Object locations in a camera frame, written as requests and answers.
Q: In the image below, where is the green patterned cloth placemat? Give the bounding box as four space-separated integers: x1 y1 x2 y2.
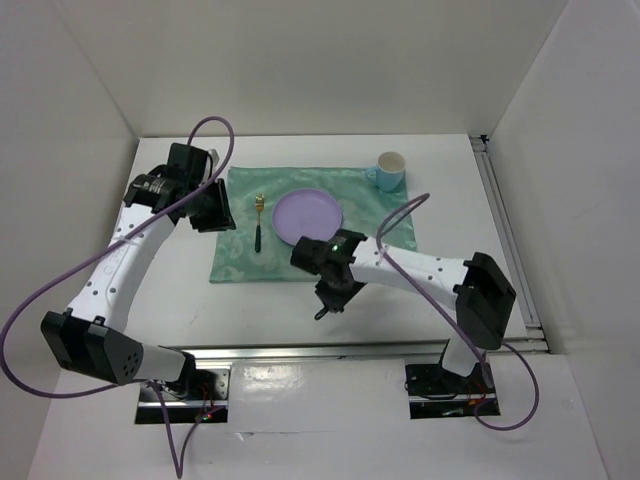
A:
209 167 408 284

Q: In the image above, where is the gold fork black handle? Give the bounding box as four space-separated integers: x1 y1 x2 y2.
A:
254 193 265 253

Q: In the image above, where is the light blue mug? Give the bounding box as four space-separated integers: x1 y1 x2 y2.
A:
365 152 406 193

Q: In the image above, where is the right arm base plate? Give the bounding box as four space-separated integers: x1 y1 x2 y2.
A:
404 364 500 420

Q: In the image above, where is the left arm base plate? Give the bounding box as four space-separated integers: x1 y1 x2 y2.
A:
134 365 231 425

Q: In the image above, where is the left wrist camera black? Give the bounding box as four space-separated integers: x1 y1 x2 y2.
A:
167 143 220 183

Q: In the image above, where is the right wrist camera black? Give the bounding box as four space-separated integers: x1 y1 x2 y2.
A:
290 236 326 275

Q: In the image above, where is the front aluminium rail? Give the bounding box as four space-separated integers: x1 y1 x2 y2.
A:
78 335 550 363

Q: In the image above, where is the gold knife black handle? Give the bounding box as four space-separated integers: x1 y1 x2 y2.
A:
314 308 328 321

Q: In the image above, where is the aluminium rail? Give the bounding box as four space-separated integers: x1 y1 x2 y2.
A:
469 135 546 343
78 335 550 363

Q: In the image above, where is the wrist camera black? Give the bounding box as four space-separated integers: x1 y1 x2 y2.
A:
167 143 220 183
290 236 326 275

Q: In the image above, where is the purple plastic plate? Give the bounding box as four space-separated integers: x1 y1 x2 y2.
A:
272 188 343 246

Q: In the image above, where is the right side aluminium rail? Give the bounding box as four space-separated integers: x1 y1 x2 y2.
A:
469 135 546 343

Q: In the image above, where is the purple cable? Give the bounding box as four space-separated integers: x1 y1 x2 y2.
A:
0 115 236 479
375 193 540 431

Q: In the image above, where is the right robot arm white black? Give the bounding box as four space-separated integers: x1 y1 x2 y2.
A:
309 230 516 392

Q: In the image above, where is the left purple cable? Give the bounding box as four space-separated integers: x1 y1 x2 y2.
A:
0 115 236 479

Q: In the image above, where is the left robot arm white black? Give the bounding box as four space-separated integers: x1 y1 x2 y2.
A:
41 166 235 399

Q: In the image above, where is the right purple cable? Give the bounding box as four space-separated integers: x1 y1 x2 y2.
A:
375 193 540 431

